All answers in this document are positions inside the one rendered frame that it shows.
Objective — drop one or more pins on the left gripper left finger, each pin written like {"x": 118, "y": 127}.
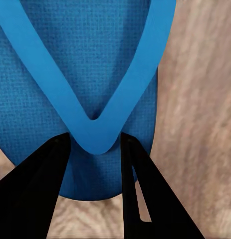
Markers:
{"x": 28, "y": 194}

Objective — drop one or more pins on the sandal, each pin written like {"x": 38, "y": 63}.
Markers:
{"x": 86, "y": 67}

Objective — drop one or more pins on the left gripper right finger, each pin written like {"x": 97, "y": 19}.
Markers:
{"x": 170, "y": 220}

